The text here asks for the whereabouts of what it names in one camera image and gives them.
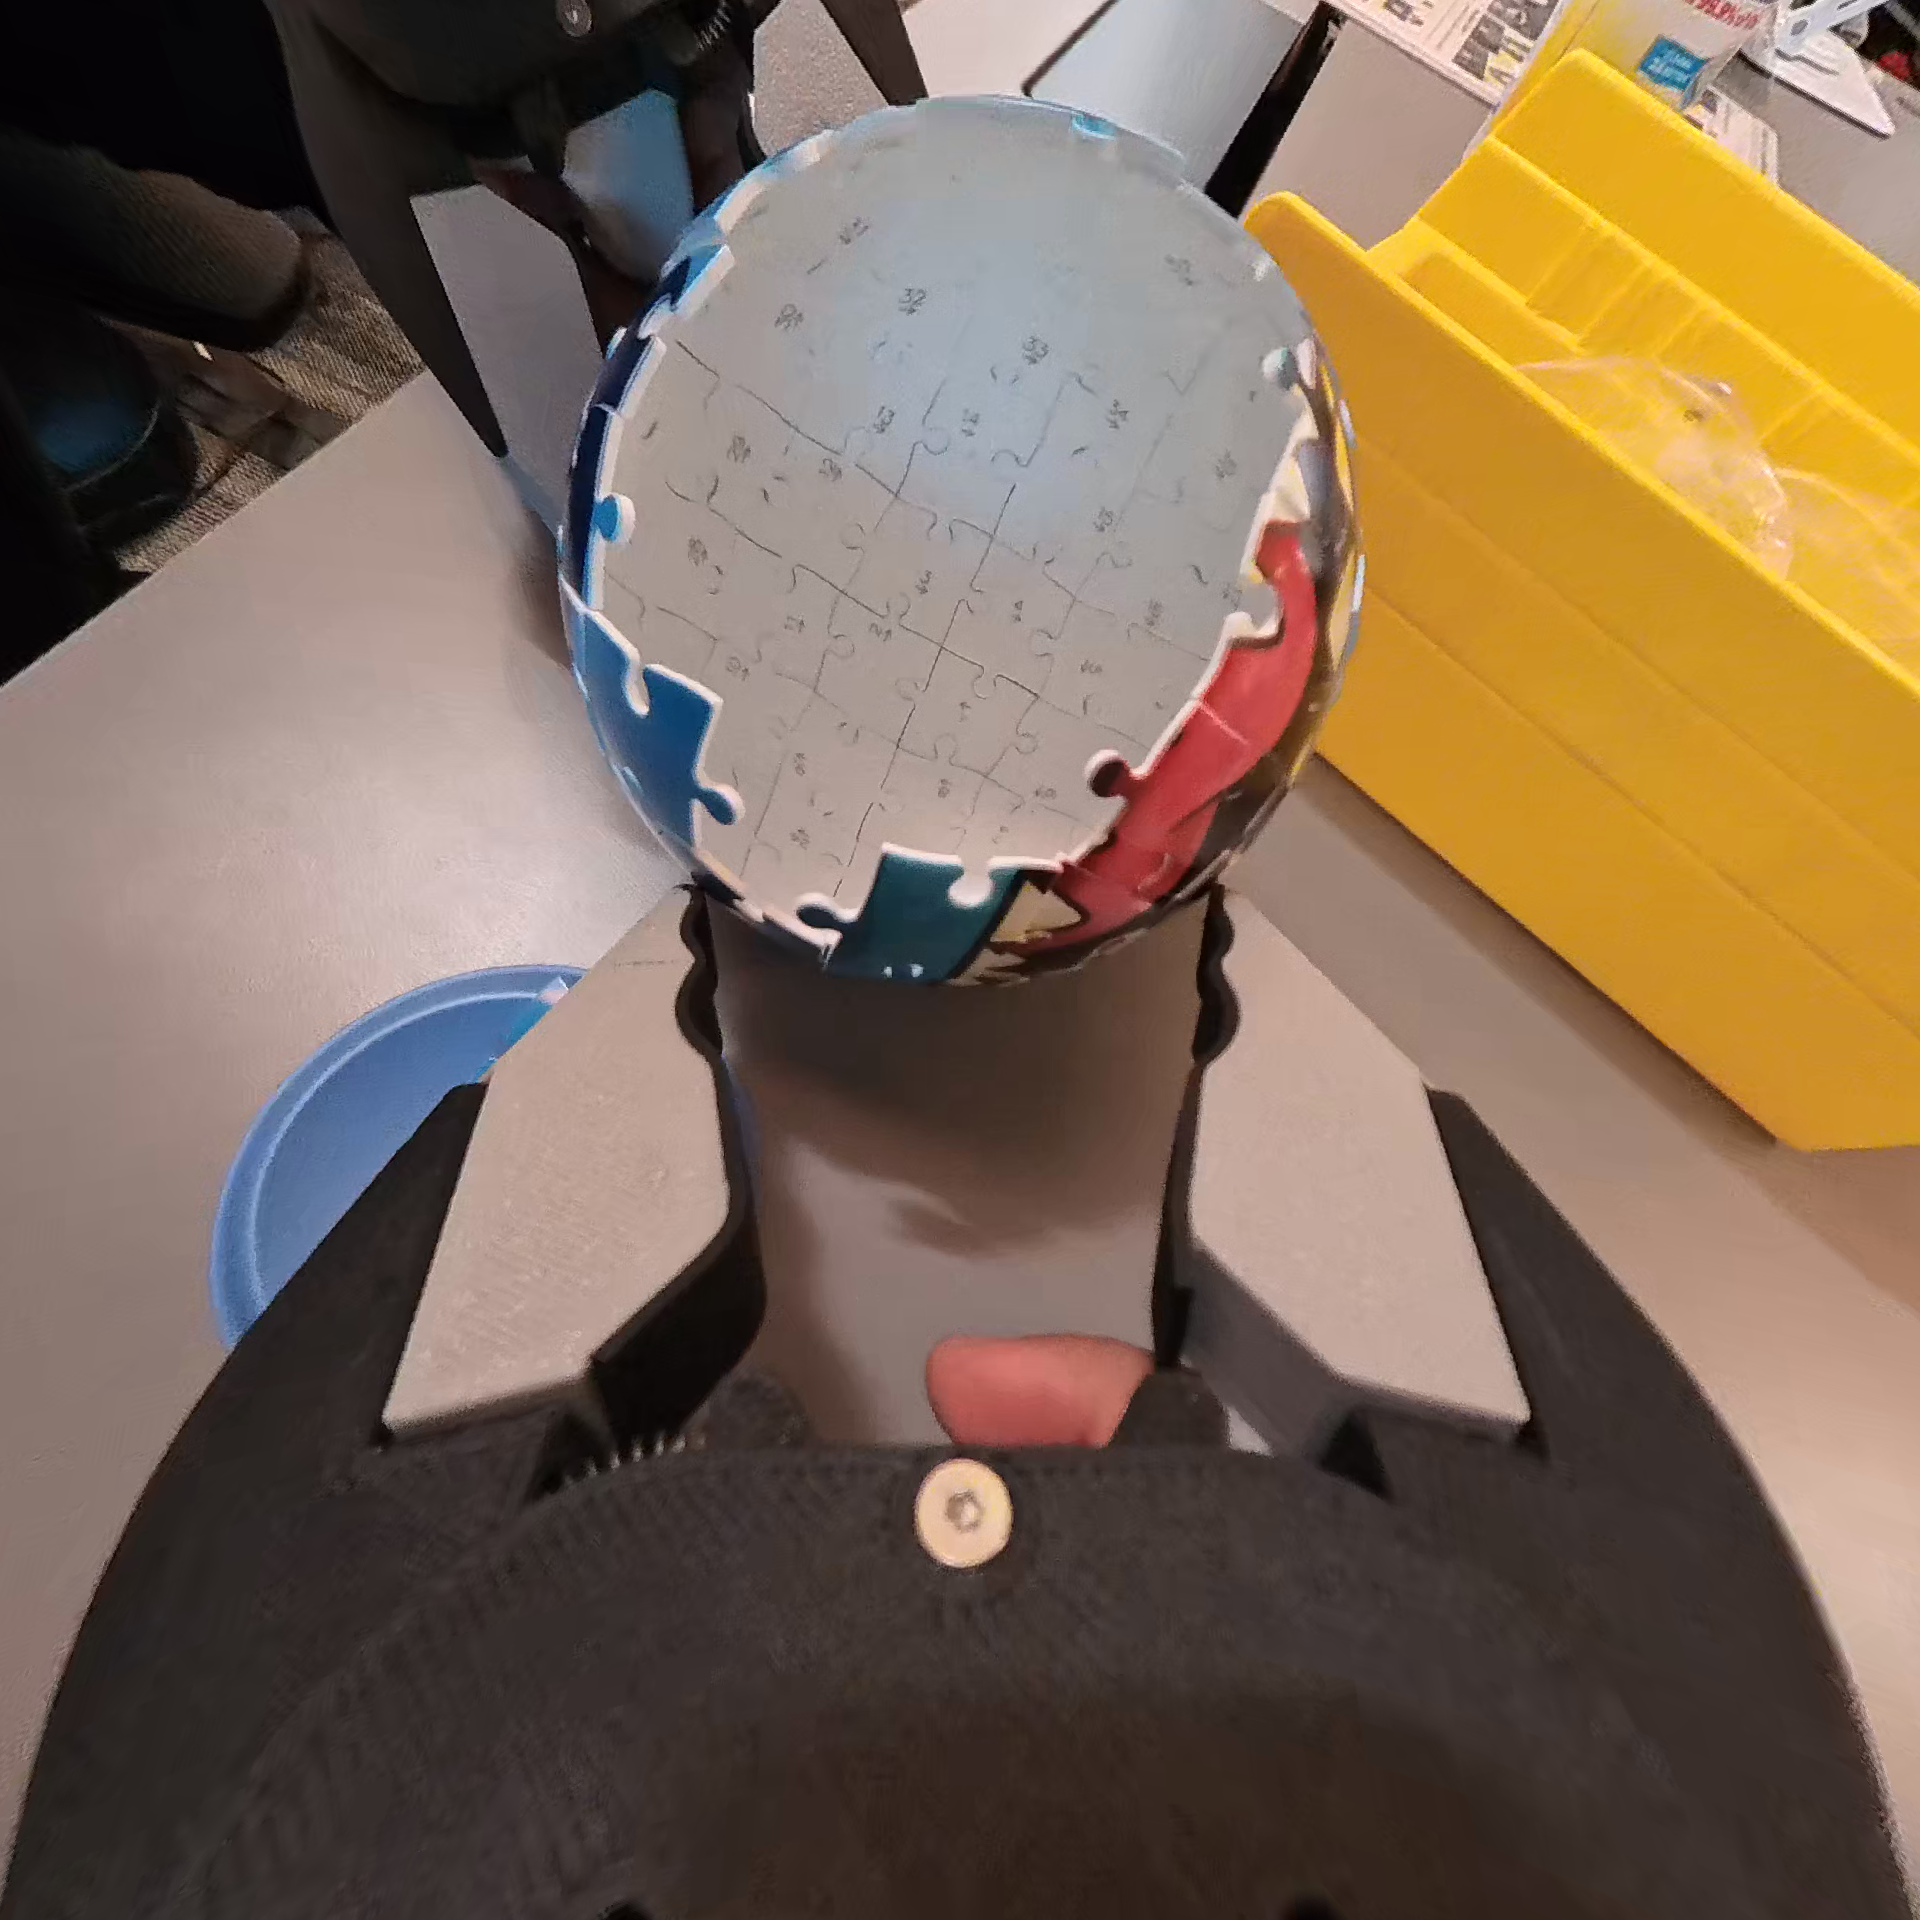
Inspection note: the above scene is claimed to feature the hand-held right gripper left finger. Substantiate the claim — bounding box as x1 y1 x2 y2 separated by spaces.
379 884 773 1449

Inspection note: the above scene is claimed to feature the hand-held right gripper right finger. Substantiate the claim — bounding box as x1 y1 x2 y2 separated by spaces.
1150 884 1536 1454

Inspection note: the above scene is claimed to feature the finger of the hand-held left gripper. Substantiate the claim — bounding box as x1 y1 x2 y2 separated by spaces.
410 183 635 537

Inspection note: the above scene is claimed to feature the blue puzzle ball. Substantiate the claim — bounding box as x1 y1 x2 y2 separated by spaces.
555 93 1370 991

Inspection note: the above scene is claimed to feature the blue round ball stand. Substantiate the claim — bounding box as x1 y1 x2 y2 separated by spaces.
210 966 588 1347

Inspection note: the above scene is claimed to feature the person's right hand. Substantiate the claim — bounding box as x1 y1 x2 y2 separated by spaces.
925 1332 1161 1451

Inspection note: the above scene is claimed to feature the person's dark clothing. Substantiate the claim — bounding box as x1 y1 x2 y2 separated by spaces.
0 0 318 677

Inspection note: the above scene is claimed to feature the yellow plastic bin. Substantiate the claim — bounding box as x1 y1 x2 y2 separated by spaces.
1242 46 1920 1153

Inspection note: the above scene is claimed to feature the clear plastic bag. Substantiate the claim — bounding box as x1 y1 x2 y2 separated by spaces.
1515 352 1920 601

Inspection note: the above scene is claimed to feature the printed paper sheet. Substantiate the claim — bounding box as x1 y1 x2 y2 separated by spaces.
1333 0 1578 105

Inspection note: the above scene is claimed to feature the small blue white carton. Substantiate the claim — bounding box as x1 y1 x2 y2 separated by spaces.
1628 30 1744 126

